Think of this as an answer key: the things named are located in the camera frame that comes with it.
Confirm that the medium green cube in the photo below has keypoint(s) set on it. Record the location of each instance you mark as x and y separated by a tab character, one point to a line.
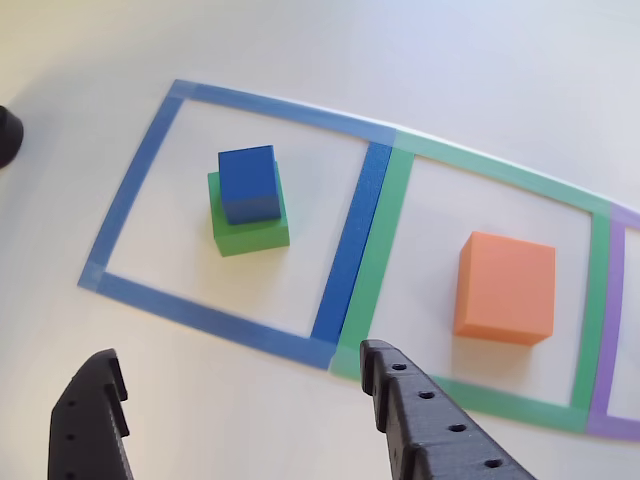
250	237

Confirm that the small blue cube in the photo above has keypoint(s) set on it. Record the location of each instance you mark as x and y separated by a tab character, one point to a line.
247	175

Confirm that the large orange cube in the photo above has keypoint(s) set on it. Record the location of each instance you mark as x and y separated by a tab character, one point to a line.
505	285

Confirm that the black tripod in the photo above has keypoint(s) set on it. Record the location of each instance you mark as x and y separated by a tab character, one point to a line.
9	140

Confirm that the green square tape frame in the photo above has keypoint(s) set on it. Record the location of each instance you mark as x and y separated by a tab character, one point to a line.
375	260

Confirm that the blue square tape frame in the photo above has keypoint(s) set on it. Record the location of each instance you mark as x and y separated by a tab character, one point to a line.
350	240

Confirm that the purple square tape frame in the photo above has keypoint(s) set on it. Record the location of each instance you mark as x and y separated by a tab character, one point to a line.
612	300

